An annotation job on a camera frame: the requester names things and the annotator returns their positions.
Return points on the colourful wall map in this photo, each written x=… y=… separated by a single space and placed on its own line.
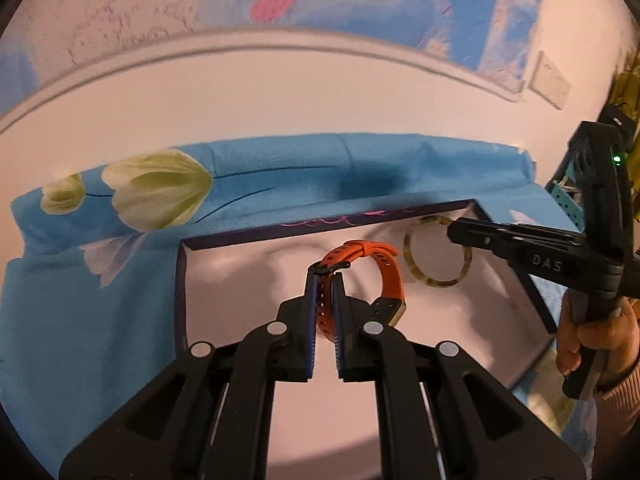
x=489 y=39

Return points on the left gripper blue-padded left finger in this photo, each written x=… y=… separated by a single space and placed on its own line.
x=208 y=414

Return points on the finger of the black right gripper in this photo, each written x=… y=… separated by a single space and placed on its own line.
x=488 y=235
x=501 y=247

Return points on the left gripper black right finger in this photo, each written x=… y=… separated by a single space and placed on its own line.
x=400 y=389

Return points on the orange smart watch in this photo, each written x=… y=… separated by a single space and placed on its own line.
x=377 y=278

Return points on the blue floral bed sheet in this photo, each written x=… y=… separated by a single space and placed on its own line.
x=87 y=312

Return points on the dark blue jewelry tray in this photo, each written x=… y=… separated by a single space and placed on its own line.
x=472 y=325

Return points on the white wall socket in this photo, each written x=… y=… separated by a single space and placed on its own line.
x=549 y=82

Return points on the person's right hand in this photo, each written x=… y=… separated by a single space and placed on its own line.
x=619 y=336

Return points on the brown sleeved right forearm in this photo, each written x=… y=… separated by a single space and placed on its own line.
x=616 y=454

